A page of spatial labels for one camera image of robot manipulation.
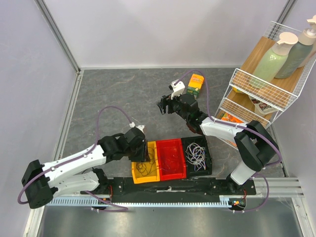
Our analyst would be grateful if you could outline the white cable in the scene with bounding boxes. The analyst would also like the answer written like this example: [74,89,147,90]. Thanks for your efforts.
[184,142,207,172]

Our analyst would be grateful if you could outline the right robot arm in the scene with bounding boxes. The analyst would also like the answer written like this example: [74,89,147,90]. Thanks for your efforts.
[157,94,281,195]

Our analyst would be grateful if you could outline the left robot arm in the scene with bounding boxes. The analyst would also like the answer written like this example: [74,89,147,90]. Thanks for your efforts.
[18,125,149,209]

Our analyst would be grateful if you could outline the yellow plastic bin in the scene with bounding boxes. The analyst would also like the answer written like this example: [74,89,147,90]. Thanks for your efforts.
[131,141,160,184]

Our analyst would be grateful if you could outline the red plastic bin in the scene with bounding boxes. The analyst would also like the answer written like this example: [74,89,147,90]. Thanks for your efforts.
[156,138,187,181]

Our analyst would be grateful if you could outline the orange green carton box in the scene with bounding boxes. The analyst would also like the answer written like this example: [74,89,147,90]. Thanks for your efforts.
[186,74,204,99]

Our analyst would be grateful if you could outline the black plastic bin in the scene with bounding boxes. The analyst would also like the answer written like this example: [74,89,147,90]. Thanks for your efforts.
[181,136,212,178]

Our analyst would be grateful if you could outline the orange snack packets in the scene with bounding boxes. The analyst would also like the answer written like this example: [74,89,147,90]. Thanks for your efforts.
[219,112,244,147]

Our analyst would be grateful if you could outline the brown snack packet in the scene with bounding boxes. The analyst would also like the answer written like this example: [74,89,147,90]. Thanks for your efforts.
[248,95,277,116]

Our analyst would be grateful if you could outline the light green pump bottle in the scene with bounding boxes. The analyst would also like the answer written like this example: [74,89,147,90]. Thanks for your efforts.
[249,32,298,89]

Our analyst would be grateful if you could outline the dark green pump bottle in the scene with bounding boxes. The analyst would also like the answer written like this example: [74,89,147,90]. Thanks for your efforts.
[274,27,316,79]

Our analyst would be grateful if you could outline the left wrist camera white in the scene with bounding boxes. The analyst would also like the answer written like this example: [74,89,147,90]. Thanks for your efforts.
[129,122,145,134]

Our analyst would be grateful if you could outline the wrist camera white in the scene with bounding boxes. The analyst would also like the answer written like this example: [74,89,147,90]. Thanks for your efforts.
[169,80,185,100]
[129,122,145,134]

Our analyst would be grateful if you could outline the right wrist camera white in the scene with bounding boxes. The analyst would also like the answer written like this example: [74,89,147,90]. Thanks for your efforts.
[169,80,185,100]

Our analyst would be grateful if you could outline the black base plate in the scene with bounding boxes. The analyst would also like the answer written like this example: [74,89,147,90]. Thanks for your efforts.
[98,176,257,198]

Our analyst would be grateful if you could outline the grey cable duct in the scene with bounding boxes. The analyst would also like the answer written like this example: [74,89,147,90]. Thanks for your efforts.
[46,196,241,208]

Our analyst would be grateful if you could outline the white wire shelf rack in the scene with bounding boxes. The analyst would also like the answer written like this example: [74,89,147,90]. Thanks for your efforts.
[215,21,316,128]

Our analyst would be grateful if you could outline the aluminium corner post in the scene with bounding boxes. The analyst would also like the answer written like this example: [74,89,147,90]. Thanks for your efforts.
[34,0,81,74]

